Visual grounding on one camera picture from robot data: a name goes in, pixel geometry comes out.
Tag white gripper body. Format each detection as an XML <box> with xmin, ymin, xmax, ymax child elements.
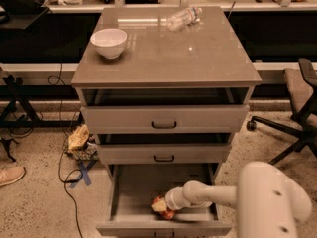
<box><xmin>165</xmin><ymin>187</ymin><xmax>189</xmax><ymax>210</ymax></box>

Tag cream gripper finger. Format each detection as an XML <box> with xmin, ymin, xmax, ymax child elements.
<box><xmin>152</xmin><ymin>196</ymin><xmax>167</xmax><ymax>212</ymax></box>

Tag red coke can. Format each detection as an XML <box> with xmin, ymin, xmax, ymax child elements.
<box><xmin>158</xmin><ymin>207</ymin><xmax>175</xmax><ymax>220</ymax></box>

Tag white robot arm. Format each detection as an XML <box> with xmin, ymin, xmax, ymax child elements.
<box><xmin>152</xmin><ymin>162</ymin><xmax>312</xmax><ymax>238</ymax></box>

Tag bottom grey drawer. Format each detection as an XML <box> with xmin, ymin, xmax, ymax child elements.
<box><xmin>96</xmin><ymin>164</ymin><xmax>231</xmax><ymax>238</ymax></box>

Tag grey drawer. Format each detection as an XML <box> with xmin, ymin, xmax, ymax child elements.
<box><xmin>96</xmin><ymin>164</ymin><xmax>231</xmax><ymax>238</ymax></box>
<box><xmin>97</xmin><ymin>144</ymin><xmax>231</xmax><ymax>165</ymax></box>
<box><xmin>81</xmin><ymin>105</ymin><xmax>249</xmax><ymax>134</ymax></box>

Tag middle grey drawer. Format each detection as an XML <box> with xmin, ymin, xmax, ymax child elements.
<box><xmin>97</xmin><ymin>144</ymin><xmax>231</xmax><ymax>165</ymax></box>

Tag top grey drawer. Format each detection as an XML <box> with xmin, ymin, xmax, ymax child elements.
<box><xmin>81</xmin><ymin>105</ymin><xmax>249</xmax><ymax>134</ymax></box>

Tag grey drawer cabinet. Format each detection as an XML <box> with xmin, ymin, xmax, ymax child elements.
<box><xmin>70</xmin><ymin>6</ymin><xmax>263</xmax><ymax>238</ymax></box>

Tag blue tape cross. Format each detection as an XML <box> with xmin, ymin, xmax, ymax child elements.
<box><xmin>69</xmin><ymin>160</ymin><xmax>97</xmax><ymax>188</ymax></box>

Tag yellow snack bag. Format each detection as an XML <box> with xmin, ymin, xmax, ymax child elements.
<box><xmin>68</xmin><ymin>124</ymin><xmax>89</xmax><ymax>150</ymax></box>

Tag beige sneaker shoe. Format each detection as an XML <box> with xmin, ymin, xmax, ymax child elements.
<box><xmin>0</xmin><ymin>167</ymin><xmax>26</xmax><ymax>186</ymax></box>

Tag white ceramic bowl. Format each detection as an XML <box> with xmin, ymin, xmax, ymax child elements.
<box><xmin>90</xmin><ymin>29</ymin><xmax>128</xmax><ymax>59</ymax></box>

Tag black office chair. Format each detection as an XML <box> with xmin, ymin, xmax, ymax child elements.
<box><xmin>246</xmin><ymin>58</ymin><xmax>317</xmax><ymax>165</ymax></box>

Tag clear plastic water bottle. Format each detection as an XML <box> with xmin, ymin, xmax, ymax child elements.
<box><xmin>166</xmin><ymin>7</ymin><xmax>202</xmax><ymax>31</ymax></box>

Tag black desk left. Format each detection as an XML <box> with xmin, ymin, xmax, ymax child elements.
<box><xmin>0</xmin><ymin>0</ymin><xmax>49</xmax><ymax>30</ymax></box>

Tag black floor cable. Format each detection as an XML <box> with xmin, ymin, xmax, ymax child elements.
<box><xmin>46</xmin><ymin>62</ymin><xmax>84</xmax><ymax>238</ymax></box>

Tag black stand frame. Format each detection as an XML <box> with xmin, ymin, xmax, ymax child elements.
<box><xmin>0</xmin><ymin>67</ymin><xmax>83</xmax><ymax>164</ymax></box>

